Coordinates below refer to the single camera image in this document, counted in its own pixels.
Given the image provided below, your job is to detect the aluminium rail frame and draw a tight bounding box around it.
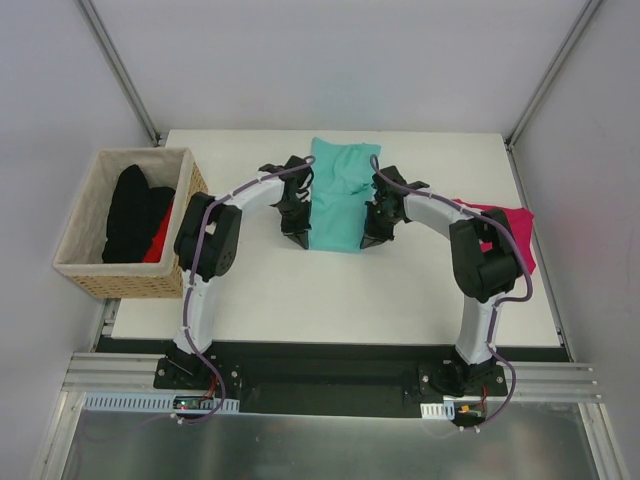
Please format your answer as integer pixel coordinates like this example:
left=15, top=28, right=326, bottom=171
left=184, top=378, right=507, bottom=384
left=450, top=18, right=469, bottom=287
left=62, top=294, right=601, bottom=401

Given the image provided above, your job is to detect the wicker laundry basket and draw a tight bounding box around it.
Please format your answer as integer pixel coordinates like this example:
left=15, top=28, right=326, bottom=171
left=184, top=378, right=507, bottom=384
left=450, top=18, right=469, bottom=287
left=53, top=147, right=208, bottom=299

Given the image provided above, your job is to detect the red t shirt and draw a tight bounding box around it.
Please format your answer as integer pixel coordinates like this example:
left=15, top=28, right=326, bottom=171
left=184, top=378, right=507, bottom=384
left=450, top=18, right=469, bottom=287
left=142, top=200, right=174, bottom=263

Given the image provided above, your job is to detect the left slotted cable duct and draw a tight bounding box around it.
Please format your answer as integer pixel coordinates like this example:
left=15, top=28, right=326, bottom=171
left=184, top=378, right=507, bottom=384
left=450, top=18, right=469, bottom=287
left=83, top=392, right=240, bottom=415

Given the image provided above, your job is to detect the folded pink t shirt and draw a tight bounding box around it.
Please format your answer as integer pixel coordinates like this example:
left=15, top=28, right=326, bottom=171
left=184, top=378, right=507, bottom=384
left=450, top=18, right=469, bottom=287
left=453, top=198, right=537, bottom=275

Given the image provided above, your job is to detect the black t shirt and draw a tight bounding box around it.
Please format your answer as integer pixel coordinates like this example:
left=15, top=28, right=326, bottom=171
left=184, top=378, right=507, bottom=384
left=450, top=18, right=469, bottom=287
left=101, top=165, right=175, bottom=264

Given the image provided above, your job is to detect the right slotted cable duct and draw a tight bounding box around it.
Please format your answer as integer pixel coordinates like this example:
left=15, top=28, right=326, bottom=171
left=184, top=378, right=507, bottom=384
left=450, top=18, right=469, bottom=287
left=420, top=400, right=455, bottom=421

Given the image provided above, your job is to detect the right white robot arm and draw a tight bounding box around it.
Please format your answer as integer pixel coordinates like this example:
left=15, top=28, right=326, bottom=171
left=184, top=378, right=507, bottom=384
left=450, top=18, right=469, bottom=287
left=360, top=157, right=533, bottom=397

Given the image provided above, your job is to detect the teal t shirt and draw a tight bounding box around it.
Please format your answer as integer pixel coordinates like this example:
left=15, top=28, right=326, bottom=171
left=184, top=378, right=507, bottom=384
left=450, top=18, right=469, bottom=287
left=309, top=137, right=381, bottom=253

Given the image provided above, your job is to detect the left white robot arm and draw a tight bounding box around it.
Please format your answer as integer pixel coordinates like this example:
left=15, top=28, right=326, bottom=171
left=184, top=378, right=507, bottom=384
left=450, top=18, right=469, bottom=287
left=158, top=156, right=315, bottom=389

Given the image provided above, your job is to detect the slotted cable duct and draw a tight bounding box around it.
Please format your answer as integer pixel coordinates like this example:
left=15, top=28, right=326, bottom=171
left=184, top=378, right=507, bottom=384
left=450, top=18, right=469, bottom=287
left=83, top=392, right=240, bottom=415
left=420, top=400, right=455, bottom=421

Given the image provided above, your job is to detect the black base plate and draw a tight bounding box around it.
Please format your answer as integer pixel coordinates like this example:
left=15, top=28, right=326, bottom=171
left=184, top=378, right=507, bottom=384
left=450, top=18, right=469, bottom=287
left=153, top=341, right=507, bottom=418

